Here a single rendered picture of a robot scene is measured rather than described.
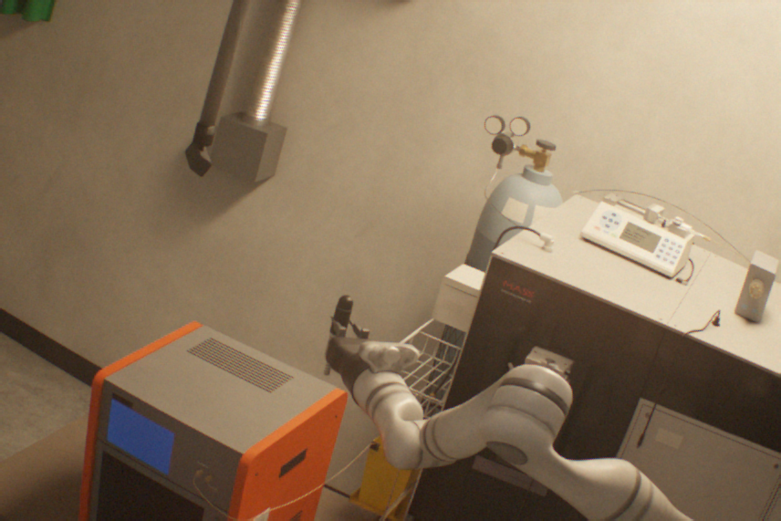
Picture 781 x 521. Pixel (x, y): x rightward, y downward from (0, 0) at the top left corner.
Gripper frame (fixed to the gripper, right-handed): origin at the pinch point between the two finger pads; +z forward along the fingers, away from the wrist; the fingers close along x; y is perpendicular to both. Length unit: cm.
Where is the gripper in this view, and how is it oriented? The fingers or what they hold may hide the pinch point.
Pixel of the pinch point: (338, 317)
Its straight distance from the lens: 206.3
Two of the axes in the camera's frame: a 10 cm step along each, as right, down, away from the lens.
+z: -3.7, -4.2, 8.3
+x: 8.9, 0.9, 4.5
